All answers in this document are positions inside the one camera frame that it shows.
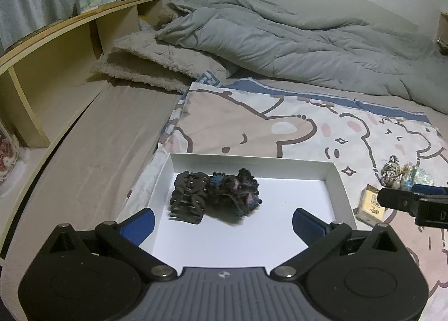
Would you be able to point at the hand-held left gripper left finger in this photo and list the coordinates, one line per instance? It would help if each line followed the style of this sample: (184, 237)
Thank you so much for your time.
(140, 225)

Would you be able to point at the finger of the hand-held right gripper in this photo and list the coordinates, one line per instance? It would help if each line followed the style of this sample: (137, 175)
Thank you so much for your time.
(399, 199)
(428, 189)

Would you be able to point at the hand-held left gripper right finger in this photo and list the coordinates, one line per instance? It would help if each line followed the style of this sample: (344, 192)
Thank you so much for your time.
(306, 225)

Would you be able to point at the small yellow pack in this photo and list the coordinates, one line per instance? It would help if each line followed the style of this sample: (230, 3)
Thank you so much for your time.
(369, 207)

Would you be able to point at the striped bow hair clip with pearl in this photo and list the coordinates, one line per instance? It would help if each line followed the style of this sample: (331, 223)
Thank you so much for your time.
(392, 168)

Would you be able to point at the white cardboard box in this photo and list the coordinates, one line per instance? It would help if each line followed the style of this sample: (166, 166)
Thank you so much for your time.
(280, 198)

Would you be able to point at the dark brown hair claw clip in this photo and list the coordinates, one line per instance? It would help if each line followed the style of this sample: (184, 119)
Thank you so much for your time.
(190, 196)

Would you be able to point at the dark crochet scrunchie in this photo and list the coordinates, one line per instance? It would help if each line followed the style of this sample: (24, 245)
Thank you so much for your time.
(238, 192)

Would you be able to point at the bear printed blanket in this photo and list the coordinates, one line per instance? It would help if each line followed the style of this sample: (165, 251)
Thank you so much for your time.
(266, 121)

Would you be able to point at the red and white printed bag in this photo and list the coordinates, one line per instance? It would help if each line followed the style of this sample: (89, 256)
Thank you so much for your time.
(7, 156)

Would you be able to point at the grey duvet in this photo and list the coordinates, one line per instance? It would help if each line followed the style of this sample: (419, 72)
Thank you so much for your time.
(297, 39)

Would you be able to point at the wooden headboard shelf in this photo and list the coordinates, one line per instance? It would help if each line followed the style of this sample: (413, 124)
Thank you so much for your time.
(70, 37)

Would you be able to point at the beige plush toy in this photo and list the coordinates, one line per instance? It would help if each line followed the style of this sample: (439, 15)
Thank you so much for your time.
(165, 14)

